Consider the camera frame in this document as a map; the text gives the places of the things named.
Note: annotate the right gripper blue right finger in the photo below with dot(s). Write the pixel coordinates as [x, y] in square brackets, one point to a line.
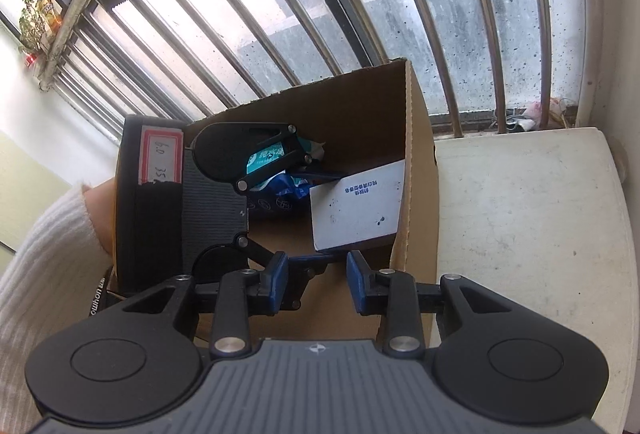
[362, 284]

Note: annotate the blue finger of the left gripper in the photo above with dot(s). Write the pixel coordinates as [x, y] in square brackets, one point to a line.
[300, 271]
[256, 137]

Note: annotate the orange drink bottle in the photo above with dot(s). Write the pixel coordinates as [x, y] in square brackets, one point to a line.
[47, 11]

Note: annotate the potted green plant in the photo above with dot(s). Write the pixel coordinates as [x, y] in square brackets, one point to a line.
[33, 31]

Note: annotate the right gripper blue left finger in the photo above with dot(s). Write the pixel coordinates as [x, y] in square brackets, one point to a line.
[272, 284]

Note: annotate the blue wet wipes pack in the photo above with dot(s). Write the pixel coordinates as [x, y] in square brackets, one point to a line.
[283, 194]

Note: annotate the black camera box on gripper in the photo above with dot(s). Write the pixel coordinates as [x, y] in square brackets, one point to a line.
[148, 203]

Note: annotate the white sweater forearm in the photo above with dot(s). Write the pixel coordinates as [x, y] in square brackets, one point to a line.
[49, 285]

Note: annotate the brown cardboard box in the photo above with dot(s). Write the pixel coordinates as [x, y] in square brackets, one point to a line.
[352, 123]

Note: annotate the metal window railing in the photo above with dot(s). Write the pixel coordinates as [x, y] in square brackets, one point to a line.
[486, 60]

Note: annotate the white cardboard box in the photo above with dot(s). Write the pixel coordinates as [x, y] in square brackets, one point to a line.
[360, 211]

